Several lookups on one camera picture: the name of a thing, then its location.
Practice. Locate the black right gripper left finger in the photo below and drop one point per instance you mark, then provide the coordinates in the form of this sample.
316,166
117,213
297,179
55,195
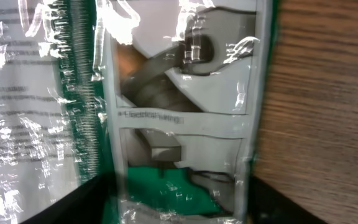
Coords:
94,202

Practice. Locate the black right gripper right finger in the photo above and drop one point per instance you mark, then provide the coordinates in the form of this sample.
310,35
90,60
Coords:
269,206

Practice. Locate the green glove packet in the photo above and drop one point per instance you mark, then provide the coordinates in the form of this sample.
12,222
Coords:
165,95

